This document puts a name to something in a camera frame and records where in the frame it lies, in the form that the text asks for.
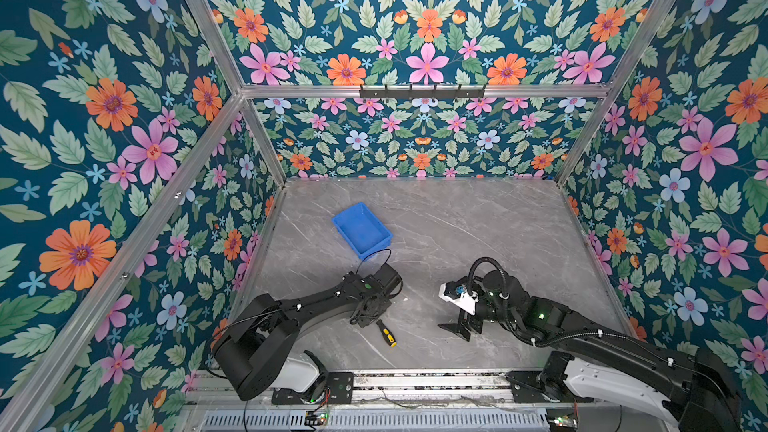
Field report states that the yellow black screwdriver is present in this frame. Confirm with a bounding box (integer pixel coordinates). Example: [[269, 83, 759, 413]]
[[376, 320, 397, 347]]

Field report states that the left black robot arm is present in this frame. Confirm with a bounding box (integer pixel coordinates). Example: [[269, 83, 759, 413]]
[[212, 264, 403, 403]]

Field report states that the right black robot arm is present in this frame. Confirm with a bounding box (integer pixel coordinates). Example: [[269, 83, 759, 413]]
[[439, 257, 741, 431]]

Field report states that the blue plastic bin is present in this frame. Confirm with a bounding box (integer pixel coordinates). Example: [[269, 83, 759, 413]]
[[332, 203, 393, 261]]

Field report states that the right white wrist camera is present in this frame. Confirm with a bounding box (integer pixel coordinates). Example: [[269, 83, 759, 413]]
[[438, 281, 478, 316]]

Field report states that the aluminium front rail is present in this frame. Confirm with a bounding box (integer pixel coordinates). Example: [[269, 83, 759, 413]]
[[179, 368, 697, 415]]

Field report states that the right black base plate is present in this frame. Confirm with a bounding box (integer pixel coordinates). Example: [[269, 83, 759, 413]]
[[505, 370, 594, 404]]

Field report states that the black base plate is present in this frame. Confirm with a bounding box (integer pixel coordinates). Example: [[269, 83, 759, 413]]
[[505, 370, 594, 404], [271, 372, 355, 406]]

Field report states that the white slotted cable duct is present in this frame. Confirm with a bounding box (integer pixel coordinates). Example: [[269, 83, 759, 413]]
[[199, 409, 550, 431]]

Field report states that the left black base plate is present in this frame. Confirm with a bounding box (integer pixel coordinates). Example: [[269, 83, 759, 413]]
[[271, 372, 355, 406]]

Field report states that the black wall hook rail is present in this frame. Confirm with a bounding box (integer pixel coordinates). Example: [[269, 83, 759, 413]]
[[358, 84, 486, 101]]

